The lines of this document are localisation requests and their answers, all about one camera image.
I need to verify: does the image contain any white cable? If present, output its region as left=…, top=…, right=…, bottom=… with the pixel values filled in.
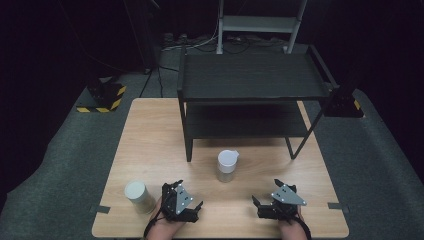
left=162, top=19, right=220, bottom=52

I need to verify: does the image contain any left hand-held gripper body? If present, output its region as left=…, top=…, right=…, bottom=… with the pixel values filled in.
left=161, top=182, right=201, bottom=224

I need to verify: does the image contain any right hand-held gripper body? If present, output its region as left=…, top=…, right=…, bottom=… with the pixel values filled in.
left=257, top=184, right=307, bottom=221

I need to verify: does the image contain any white lidded cup with spout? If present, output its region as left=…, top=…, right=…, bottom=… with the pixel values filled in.
left=216, top=149, right=240, bottom=184

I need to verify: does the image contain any grey metal frame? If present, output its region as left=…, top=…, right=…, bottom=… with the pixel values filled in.
left=215, top=0, right=308, bottom=55

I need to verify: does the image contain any black two-tier shelf rack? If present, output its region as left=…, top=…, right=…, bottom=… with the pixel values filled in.
left=176, top=44, right=341, bottom=163

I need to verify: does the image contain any black stand base with striped edge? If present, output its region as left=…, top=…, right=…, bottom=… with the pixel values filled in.
left=323, top=76, right=365, bottom=119
left=75, top=78, right=128, bottom=114

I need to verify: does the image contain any person's right hand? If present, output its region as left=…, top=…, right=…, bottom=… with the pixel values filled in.
left=278, top=207, right=308, bottom=240

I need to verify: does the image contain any black wrist strap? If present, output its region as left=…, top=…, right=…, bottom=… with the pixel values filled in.
left=293, top=215, right=313, bottom=240
left=143, top=213, right=166, bottom=239

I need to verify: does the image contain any black cable bundle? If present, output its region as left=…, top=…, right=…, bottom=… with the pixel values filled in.
left=222, top=34, right=288, bottom=55

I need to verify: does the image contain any person's left hand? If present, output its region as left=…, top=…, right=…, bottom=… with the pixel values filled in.
left=146, top=196, right=186, bottom=240

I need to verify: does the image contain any grey tape piece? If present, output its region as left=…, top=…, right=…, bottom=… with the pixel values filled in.
left=327, top=201, right=351, bottom=215
left=89, top=204, right=111, bottom=215

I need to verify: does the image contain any pale cylindrical canister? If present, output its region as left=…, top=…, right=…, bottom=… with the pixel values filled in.
left=124, top=180, right=157, bottom=215

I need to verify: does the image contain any black floor cable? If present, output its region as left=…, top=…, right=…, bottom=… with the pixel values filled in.
left=138, top=65, right=181, bottom=99

